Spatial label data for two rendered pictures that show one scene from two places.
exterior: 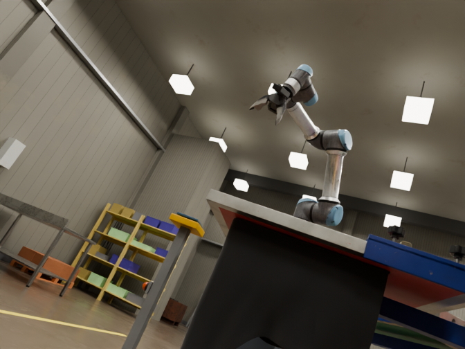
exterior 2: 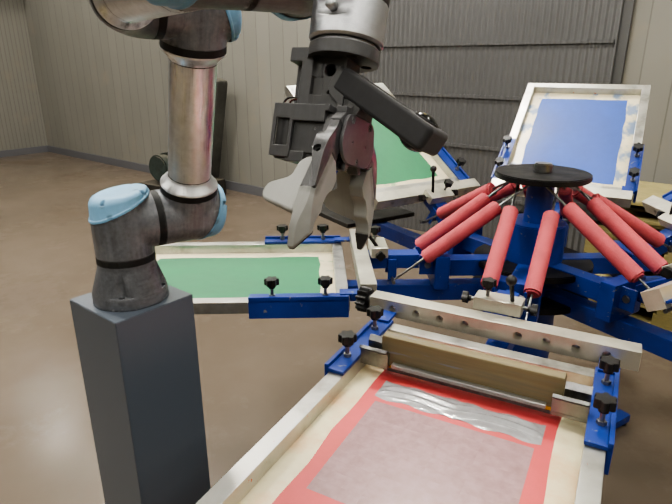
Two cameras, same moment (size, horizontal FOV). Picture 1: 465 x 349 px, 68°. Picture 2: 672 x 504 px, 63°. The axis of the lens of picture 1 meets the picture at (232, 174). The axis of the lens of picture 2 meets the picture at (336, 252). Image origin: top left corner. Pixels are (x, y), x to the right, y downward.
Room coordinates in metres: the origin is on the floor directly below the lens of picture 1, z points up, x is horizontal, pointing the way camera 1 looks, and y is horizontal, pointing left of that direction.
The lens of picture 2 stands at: (1.23, 0.49, 1.67)
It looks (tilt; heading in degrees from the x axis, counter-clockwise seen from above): 19 degrees down; 281
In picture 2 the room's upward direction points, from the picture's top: straight up
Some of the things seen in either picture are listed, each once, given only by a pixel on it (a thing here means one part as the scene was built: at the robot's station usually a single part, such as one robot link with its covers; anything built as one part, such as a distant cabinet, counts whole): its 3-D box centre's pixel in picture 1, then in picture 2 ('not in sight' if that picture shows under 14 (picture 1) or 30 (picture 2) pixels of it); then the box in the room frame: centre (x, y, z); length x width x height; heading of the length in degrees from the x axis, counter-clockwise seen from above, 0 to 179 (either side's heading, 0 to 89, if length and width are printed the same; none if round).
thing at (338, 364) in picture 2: not in sight; (361, 350); (1.39, -0.73, 0.98); 0.30 x 0.05 x 0.07; 73
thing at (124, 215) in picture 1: (128, 257); not in sight; (8.31, 1.40, 1.04); 2.26 x 0.61 x 2.09; 62
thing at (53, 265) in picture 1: (47, 267); not in sight; (7.58, 2.61, 0.20); 1.13 x 0.82 x 0.39; 152
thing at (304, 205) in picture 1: (306, 211); (125, 220); (1.84, -0.48, 1.37); 0.13 x 0.12 x 0.14; 43
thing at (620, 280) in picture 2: not in sight; (531, 264); (0.88, -1.42, 0.99); 0.82 x 0.79 x 0.12; 73
